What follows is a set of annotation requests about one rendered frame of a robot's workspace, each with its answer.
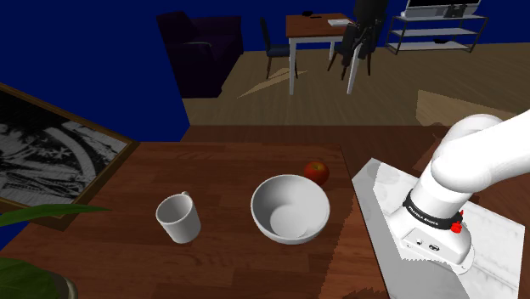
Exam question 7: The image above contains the red apple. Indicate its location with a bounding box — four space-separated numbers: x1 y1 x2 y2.
303 161 330 187

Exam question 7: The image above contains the white bowl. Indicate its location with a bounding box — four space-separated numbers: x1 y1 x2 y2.
250 174 331 245

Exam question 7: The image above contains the dark blue chair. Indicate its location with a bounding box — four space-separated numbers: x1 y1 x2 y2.
258 16 299 81

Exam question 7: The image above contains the white mug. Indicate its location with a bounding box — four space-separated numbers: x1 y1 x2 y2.
155 191 202 245

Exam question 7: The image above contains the dark armchair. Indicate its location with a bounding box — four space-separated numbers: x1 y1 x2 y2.
155 10 245 99

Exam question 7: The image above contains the brown table with white legs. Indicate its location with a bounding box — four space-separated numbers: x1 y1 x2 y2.
285 10 362 96

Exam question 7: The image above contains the black chair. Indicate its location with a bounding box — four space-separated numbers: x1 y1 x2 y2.
326 0 390 82

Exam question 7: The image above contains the grey shelf unit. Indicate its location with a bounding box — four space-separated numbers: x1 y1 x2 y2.
384 0 490 56

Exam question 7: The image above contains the framed black and white picture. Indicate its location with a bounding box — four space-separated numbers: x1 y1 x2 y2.
0 82 141 232

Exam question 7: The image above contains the white marble robot stand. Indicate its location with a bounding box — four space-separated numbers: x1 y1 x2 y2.
351 157 526 299

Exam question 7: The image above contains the green potted plant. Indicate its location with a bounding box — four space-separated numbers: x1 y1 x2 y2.
0 203 112 299

